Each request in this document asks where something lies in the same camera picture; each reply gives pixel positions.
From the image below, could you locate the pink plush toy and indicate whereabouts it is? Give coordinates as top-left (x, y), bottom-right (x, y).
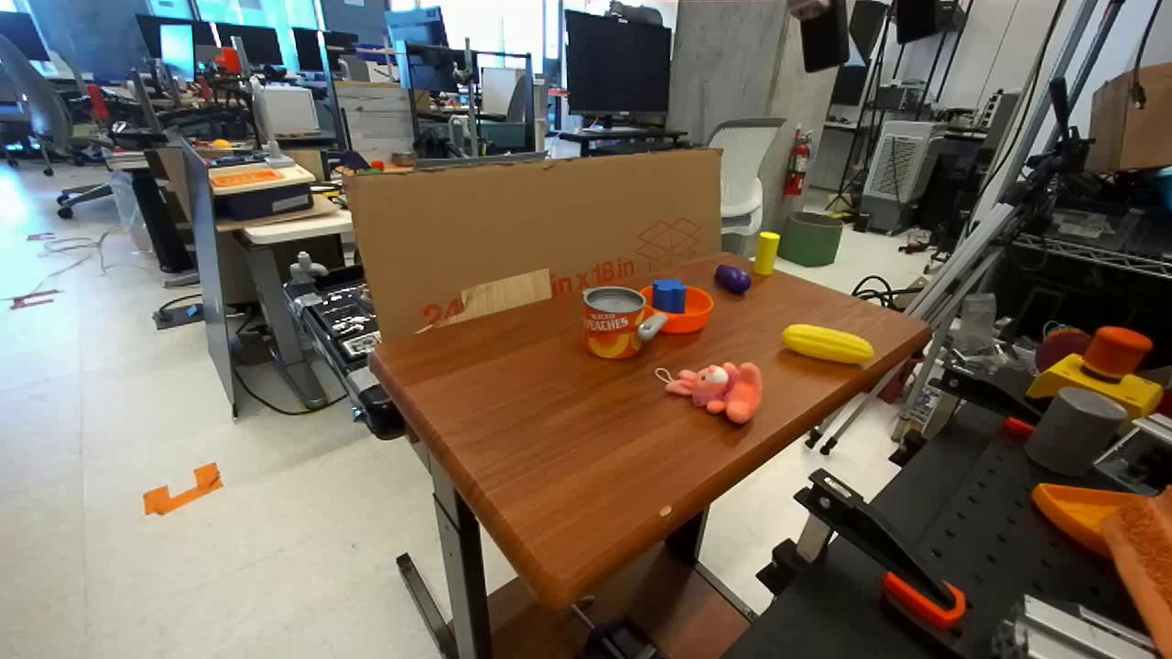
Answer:
top-left (655, 362), bottom-right (761, 425)

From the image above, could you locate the purple toy eggplant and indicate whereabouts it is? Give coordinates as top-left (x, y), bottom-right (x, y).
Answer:
top-left (714, 262), bottom-right (750, 297)

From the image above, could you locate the yellow toy corn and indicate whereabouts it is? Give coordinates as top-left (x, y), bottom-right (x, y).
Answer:
top-left (781, 323), bottom-right (875, 367)

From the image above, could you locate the yellow and orange toy block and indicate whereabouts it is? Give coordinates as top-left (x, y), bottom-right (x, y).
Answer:
top-left (1025, 326), bottom-right (1166, 416)

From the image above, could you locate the orange tin can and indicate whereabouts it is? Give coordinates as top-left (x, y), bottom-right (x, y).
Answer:
top-left (581, 287), bottom-right (643, 362)

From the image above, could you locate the blue cube block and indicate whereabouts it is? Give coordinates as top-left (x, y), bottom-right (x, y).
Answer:
top-left (652, 277), bottom-right (683, 312)

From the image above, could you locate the orange plastic bowl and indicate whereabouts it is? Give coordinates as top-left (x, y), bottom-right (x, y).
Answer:
top-left (639, 287), bottom-right (714, 338)

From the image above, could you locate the wooden table with metal legs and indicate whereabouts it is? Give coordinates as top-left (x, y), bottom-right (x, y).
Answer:
top-left (372, 273), bottom-right (927, 659)

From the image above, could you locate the brown cardboard panel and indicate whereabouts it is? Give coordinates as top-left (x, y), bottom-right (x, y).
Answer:
top-left (346, 149), bottom-right (720, 338)

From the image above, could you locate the yellow cylinder block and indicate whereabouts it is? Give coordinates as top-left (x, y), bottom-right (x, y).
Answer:
top-left (754, 231), bottom-right (781, 277)

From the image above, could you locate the green storage bin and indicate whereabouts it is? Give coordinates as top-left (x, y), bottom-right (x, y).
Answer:
top-left (781, 217), bottom-right (842, 267)

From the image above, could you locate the white office chair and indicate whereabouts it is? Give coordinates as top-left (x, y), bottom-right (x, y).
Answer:
top-left (708, 117), bottom-right (783, 253)

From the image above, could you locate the black computer monitor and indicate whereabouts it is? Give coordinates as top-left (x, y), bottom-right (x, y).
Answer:
top-left (567, 12), bottom-right (670, 121)

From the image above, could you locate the red fire extinguisher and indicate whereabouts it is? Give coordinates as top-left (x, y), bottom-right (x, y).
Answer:
top-left (783, 127), bottom-right (814, 203)

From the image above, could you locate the grey desk with wooden top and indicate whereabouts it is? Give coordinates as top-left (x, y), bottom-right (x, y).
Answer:
top-left (179, 146), bottom-right (330, 415)

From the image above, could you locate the orange tape floor marker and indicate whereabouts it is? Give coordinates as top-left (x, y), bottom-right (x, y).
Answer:
top-left (142, 463), bottom-right (224, 515)

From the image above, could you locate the grey cylinder cup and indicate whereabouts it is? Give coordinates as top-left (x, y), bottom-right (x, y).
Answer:
top-left (1025, 387), bottom-right (1126, 478)

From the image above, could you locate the cardboard box on shelf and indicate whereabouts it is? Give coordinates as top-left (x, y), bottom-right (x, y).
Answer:
top-left (1089, 63), bottom-right (1172, 175)

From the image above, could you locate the orange plastic tray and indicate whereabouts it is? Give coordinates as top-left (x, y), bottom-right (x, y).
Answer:
top-left (1034, 482), bottom-right (1137, 556)

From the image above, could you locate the black clamp with orange handle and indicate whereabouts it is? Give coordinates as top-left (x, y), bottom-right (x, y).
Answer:
top-left (794, 470), bottom-right (965, 635)

